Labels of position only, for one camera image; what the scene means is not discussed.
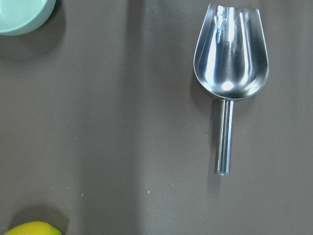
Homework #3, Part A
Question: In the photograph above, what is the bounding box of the yellow lemon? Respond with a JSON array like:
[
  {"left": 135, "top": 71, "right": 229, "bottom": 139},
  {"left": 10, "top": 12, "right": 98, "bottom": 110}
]
[{"left": 4, "top": 221, "right": 62, "bottom": 235}]

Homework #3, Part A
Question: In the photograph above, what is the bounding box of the metal ice scoop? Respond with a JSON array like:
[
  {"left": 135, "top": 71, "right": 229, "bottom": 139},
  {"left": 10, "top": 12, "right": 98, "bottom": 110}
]
[{"left": 193, "top": 4, "right": 269, "bottom": 176}]

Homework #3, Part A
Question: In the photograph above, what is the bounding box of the mint green bowl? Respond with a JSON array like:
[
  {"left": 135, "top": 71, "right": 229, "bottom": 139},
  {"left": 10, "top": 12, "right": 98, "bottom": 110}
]
[{"left": 0, "top": 0, "right": 56, "bottom": 36}]

